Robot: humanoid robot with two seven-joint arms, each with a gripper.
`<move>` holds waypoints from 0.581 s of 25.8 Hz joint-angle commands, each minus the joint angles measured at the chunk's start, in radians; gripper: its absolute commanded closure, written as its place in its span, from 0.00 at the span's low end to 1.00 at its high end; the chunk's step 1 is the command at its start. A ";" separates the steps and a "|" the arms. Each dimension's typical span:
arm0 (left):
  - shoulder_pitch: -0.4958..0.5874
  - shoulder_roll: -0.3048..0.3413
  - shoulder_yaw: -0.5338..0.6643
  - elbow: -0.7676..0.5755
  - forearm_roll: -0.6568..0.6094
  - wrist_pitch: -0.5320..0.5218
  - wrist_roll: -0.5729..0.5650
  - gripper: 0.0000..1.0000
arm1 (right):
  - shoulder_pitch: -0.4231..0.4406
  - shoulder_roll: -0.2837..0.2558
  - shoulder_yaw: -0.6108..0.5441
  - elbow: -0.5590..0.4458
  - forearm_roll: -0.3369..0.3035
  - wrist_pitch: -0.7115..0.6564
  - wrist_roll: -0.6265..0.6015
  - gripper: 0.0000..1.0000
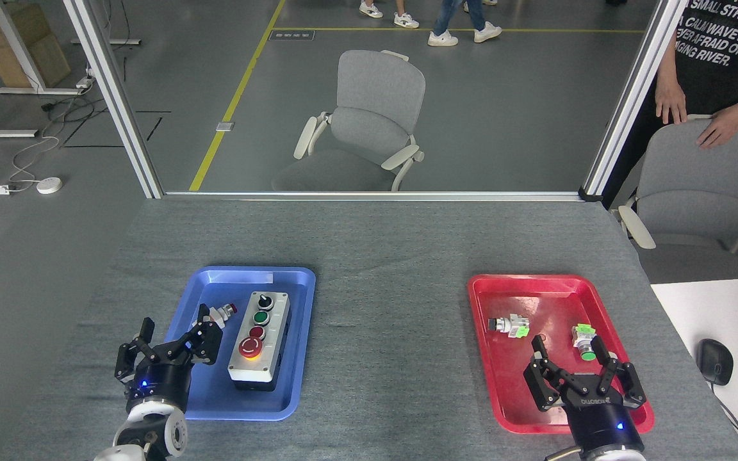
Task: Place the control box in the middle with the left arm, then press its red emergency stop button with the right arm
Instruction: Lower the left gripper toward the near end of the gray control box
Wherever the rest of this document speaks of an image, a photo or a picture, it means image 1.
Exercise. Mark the white round floor device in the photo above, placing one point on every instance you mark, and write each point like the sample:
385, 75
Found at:
49, 185

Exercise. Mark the red push button switch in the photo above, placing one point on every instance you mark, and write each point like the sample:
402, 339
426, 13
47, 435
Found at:
223, 312

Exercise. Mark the white side table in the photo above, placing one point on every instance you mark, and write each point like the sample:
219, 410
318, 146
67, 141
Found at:
715, 307

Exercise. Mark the black computer mouse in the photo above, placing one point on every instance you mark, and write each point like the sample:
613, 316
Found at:
715, 360

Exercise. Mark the white power strip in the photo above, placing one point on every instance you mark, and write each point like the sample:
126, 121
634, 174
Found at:
84, 82

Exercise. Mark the grey office chair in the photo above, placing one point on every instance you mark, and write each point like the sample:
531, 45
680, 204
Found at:
375, 96
696, 205

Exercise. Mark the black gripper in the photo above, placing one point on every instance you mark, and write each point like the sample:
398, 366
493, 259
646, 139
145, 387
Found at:
159, 381
603, 419

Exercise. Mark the black push button switch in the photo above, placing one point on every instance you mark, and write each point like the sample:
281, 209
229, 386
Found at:
510, 325

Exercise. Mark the grey four-button control box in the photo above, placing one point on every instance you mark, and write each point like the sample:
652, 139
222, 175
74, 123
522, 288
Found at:
274, 333

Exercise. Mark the silver frame post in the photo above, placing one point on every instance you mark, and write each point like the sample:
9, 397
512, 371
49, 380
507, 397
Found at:
116, 96
631, 96

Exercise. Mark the silver floor plate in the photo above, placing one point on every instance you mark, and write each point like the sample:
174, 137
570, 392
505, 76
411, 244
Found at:
225, 126

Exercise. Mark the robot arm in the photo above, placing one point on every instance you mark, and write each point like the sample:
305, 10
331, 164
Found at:
606, 457
151, 432

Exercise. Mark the green push button switch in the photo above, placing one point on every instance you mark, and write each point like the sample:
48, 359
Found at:
583, 338

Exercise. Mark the silver frame crossbar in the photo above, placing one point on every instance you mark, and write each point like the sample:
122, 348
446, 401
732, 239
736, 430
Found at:
369, 195

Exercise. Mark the black floor plate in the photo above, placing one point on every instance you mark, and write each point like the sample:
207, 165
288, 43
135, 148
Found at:
291, 35

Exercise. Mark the red plastic tray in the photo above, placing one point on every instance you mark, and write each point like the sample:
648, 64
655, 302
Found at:
548, 301

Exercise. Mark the person's left hand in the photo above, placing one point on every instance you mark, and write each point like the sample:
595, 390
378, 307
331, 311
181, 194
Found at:
722, 127

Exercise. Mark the blue plastic tray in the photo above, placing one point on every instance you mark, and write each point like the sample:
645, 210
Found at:
298, 333

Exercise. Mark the cardboard box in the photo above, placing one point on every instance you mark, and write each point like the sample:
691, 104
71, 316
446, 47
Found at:
29, 38

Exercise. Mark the person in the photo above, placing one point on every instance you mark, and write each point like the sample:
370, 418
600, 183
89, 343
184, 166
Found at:
721, 57
452, 19
405, 20

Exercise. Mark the person's right hand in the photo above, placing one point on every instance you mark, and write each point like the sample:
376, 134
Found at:
670, 102

